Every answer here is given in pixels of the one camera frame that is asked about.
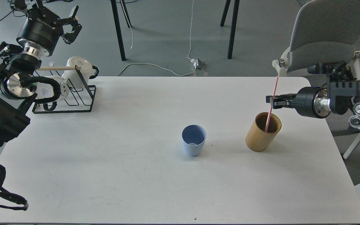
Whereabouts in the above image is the white mug front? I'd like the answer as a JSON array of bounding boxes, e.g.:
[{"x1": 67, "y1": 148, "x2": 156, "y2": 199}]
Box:
[{"x1": 39, "y1": 77, "x2": 70, "y2": 102}]

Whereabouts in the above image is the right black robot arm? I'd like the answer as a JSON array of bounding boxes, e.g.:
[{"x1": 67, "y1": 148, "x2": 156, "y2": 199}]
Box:
[{"x1": 266, "y1": 61, "x2": 360, "y2": 132}]

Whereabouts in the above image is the thin white hanging cable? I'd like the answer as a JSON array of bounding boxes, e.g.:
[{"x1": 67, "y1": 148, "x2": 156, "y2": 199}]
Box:
[{"x1": 187, "y1": 0, "x2": 195, "y2": 60}]

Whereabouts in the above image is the black wire mug rack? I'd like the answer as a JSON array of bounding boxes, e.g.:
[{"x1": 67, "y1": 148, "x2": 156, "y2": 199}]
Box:
[{"x1": 32, "y1": 64, "x2": 96, "y2": 114}]

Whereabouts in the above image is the black table leg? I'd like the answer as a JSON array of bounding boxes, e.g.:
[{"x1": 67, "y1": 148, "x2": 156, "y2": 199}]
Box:
[
  {"x1": 110, "y1": 0, "x2": 132, "y2": 61},
  {"x1": 220, "y1": 0, "x2": 240, "y2": 60}
]

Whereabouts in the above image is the white floor cable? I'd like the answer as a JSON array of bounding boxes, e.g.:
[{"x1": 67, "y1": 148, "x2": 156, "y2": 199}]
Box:
[{"x1": 116, "y1": 63, "x2": 197, "y2": 77}]

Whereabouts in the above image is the bamboo cylinder holder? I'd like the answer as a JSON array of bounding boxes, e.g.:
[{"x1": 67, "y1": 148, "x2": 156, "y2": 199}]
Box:
[{"x1": 245, "y1": 112, "x2": 282, "y2": 152}]

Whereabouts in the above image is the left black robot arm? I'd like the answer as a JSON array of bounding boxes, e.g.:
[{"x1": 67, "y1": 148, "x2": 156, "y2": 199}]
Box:
[{"x1": 0, "y1": 0, "x2": 82, "y2": 211}]

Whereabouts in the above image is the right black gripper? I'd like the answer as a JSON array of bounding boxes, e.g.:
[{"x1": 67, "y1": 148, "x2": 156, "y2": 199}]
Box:
[{"x1": 266, "y1": 87, "x2": 328, "y2": 119}]

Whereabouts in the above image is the white mug rear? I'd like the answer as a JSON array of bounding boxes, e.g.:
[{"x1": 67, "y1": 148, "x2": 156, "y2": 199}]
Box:
[{"x1": 62, "y1": 57, "x2": 99, "y2": 88}]

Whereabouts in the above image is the white mug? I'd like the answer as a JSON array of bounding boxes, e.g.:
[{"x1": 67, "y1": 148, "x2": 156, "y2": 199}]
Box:
[
  {"x1": 62, "y1": 57, "x2": 99, "y2": 88},
  {"x1": 39, "y1": 77, "x2": 70, "y2": 102}
]

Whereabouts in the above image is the blue plastic cup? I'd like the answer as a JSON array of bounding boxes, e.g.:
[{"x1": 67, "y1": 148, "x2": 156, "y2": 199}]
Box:
[{"x1": 181, "y1": 124, "x2": 206, "y2": 157}]

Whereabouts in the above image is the white power plug adapter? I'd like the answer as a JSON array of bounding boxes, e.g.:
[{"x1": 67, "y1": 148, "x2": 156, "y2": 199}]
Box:
[{"x1": 190, "y1": 58, "x2": 206, "y2": 70}]

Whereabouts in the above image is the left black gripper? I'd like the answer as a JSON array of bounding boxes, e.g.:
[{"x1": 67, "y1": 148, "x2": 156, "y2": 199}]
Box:
[{"x1": 10, "y1": 0, "x2": 82, "y2": 57}]

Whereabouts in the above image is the black table leg left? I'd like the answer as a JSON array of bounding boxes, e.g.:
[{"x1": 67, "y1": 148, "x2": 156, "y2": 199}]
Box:
[{"x1": 110, "y1": 0, "x2": 132, "y2": 61}]

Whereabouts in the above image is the black table leg right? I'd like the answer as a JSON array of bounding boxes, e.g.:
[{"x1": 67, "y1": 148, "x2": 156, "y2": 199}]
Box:
[{"x1": 220, "y1": 0, "x2": 240, "y2": 60}]

